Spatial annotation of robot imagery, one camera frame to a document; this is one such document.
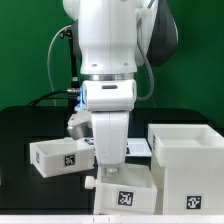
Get grey camera cable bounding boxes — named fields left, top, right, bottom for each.
left=135, top=0, right=158, bottom=102

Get white drawer tray front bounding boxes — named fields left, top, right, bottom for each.
left=85, top=163, right=157, bottom=215

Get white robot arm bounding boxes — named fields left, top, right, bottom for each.
left=62, top=0, right=178, bottom=172

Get white drawer cabinet box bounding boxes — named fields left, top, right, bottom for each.
left=148, top=124, right=224, bottom=215

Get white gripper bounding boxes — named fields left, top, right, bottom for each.
left=91, top=111, right=129, bottom=176

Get black base cables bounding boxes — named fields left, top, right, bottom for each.
left=26, top=87, right=82, bottom=108

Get white drawer tray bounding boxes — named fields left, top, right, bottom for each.
left=30, top=138, right=94, bottom=178
left=85, top=163, right=157, bottom=215

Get white fiducial marker sheet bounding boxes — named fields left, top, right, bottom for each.
left=83, top=137, right=153, bottom=158

